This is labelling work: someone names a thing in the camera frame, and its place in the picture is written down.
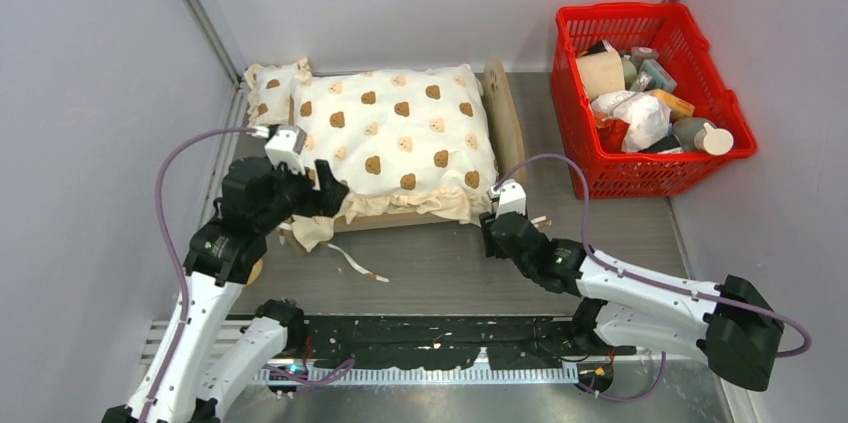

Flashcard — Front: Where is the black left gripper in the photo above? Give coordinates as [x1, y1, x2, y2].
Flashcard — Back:
[258, 154, 349, 231]

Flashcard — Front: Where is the large bear print cushion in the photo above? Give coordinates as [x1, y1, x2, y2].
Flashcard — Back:
[290, 64, 499, 252]

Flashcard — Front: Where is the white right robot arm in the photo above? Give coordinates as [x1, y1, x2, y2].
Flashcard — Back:
[480, 212, 784, 392]

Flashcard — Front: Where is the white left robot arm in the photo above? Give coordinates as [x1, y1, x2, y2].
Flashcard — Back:
[103, 157, 349, 422]

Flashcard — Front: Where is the tape roll with blue core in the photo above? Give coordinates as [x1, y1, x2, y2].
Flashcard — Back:
[245, 259, 264, 286]

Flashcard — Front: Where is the small bear print pillow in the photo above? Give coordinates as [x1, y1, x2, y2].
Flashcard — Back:
[243, 57, 311, 127]

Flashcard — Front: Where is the white crumpled bag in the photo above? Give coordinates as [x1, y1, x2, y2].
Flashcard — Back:
[590, 90, 670, 153]

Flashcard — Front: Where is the grey bottle with beige cap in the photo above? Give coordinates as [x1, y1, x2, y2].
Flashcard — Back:
[672, 117, 734, 156]

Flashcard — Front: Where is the yellow box in basket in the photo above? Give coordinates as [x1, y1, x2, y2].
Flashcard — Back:
[649, 89, 695, 122]

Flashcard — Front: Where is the teal box in basket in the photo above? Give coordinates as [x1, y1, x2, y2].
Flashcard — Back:
[639, 59, 678, 93]

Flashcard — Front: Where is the red plastic basket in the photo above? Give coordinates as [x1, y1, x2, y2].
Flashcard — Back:
[551, 2, 758, 199]

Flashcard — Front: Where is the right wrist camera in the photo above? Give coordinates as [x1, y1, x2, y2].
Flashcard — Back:
[487, 179, 527, 218]

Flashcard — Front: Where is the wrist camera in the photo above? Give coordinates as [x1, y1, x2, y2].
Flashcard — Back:
[253, 125, 307, 176]
[487, 179, 527, 218]

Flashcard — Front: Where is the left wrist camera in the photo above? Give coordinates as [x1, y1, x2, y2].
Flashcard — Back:
[253, 125, 307, 176]

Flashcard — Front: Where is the aluminium frame rail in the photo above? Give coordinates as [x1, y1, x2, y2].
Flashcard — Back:
[182, 0, 246, 87]

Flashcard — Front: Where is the wooden pet bed frame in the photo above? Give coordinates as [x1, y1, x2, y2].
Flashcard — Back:
[281, 58, 528, 256]

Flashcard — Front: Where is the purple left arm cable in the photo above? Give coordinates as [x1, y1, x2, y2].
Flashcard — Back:
[135, 127, 356, 423]

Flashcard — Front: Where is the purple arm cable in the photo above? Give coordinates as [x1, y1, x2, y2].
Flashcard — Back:
[493, 153, 813, 403]
[135, 127, 356, 423]

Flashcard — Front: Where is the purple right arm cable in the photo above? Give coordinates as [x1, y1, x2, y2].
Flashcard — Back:
[493, 153, 813, 403]

